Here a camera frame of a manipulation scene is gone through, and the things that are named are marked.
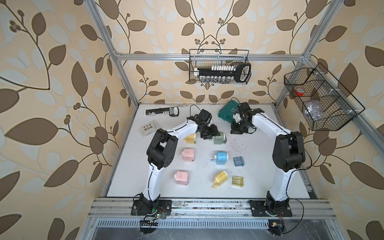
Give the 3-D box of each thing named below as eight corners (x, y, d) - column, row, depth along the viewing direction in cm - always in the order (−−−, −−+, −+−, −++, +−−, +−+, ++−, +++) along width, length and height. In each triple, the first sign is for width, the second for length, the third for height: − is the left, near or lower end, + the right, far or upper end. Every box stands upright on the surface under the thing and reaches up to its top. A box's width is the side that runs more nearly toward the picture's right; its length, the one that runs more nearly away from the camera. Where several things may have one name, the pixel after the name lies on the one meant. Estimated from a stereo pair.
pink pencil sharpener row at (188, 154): (180, 162, 92) (179, 156, 86) (180, 154, 96) (179, 148, 90) (194, 162, 92) (193, 156, 86) (194, 154, 96) (194, 148, 90)
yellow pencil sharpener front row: (214, 190, 82) (216, 186, 75) (210, 182, 84) (211, 178, 78) (228, 182, 85) (230, 177, 78) (223, 174, 87) (225, 169, 81)
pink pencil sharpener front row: (173, 185, 84) (171, 181, 77) (174, 176, 87) (172, 171, 81) (188, 185, 84) (187, 181, 77) (188, 176, 87) (188, 171, 81)
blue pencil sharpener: (211, 165, 90) (211, 159, 84) (210, 158, 93) (211, 152, 87) (226, 165, 90) (228, 159, 84) (225, 158, 93) (227, 152, 87)
